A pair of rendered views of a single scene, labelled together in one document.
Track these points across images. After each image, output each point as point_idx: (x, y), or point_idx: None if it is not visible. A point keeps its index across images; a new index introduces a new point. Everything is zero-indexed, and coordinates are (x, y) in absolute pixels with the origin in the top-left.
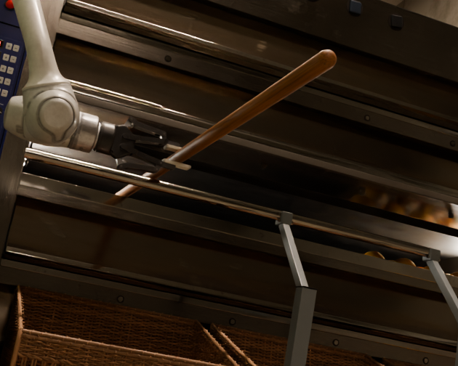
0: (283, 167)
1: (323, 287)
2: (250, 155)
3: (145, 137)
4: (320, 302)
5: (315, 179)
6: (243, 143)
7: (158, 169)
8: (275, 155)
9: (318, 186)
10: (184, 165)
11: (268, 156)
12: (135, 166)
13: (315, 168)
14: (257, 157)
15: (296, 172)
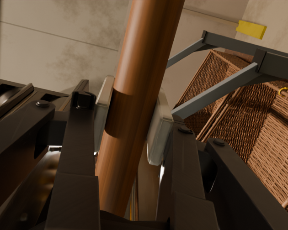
0: (29, 195)
1: (140, 190)
2: (9, 222)
3: (67, 158)
4: (155, 190)
5: (44, 176)
6: None
7: (215, 138)
8: (18, 187)
9: (48, 183)
10: (162, 93)
11: (17, 198)
12: (278, 213)
13: (39, 161)
14: (14, 215)
15: (36, 187)
